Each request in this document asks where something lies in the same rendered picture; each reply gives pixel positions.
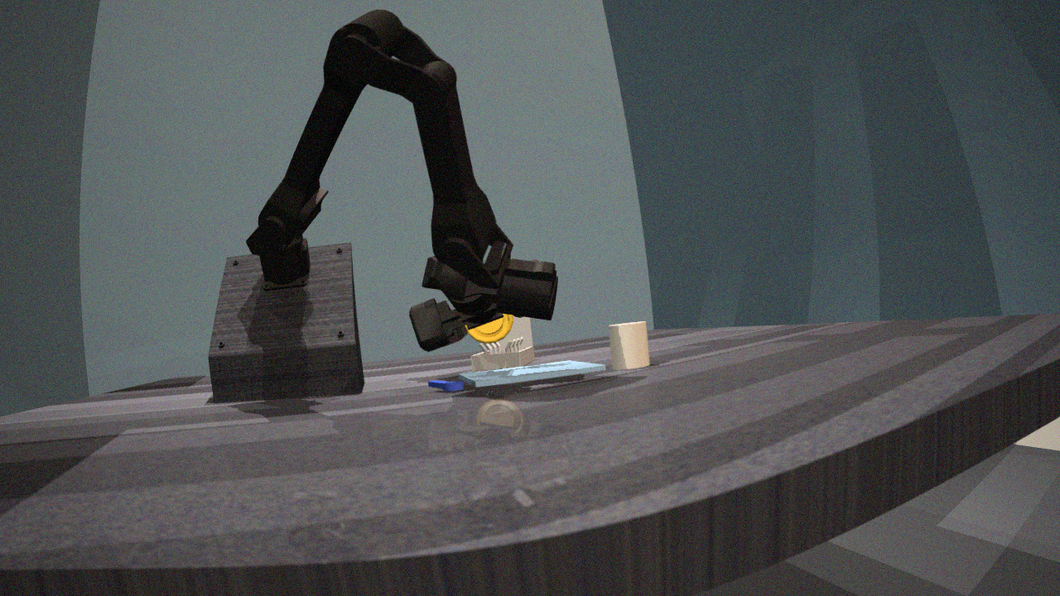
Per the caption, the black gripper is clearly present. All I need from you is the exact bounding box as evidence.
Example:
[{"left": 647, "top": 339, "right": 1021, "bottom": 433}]
[{"left": 409, "top": 298, "right": 504, "bottom": 352}]

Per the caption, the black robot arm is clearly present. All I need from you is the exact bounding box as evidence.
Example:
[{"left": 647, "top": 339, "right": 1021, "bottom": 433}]
[{"left": 246, "top": 8, "right": 558, "bottom": 320}]

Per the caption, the yellow plate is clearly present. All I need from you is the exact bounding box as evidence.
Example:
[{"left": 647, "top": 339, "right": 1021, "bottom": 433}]
[{"left": 465, "top": 314, "right": 513, "bottom": 344}]

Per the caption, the beige cylinder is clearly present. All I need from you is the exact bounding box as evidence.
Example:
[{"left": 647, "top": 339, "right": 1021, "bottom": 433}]
[{"left": 610, "top": 321, "right": 650, "bottom": 370}]

